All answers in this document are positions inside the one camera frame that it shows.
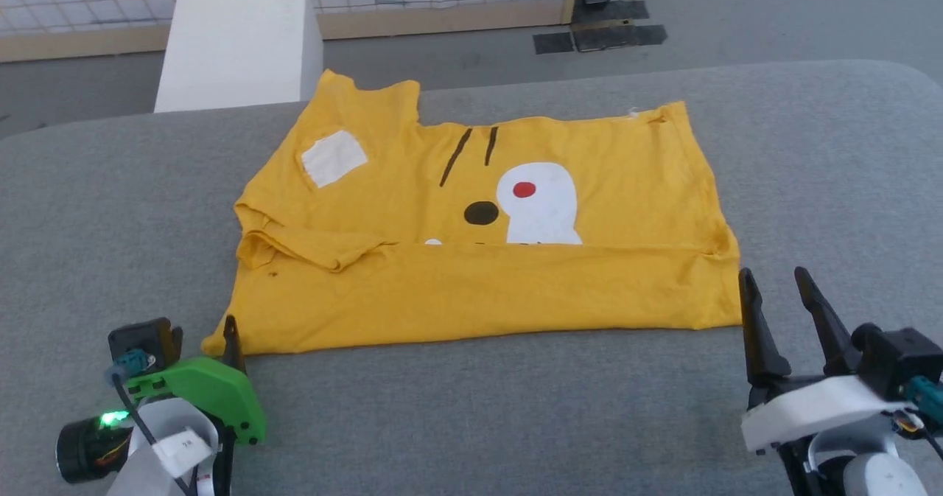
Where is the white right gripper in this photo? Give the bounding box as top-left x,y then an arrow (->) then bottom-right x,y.
738,265 -> 915,455

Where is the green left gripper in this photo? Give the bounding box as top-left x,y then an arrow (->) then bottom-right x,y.
125,315 -> 268,445

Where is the yellow printed t-shirt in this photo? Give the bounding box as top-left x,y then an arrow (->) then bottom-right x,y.
200,69 -> 743,357

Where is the white box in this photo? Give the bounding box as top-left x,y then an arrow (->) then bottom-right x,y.
153,0 -> 325,113

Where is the black floor stand base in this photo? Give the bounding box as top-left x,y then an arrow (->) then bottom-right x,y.
572,0 -> 669,53

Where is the black floor tape patch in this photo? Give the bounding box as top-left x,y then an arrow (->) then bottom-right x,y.
533,31 -> 576,56

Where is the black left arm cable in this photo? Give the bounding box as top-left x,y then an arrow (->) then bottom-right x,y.
111,367 -> 200,496

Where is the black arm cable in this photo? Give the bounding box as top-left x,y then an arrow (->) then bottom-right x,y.
111,367 -> 200,496
891,378 -> 943,460

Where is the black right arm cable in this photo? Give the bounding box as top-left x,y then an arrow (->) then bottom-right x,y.
891,378 -> 943,460

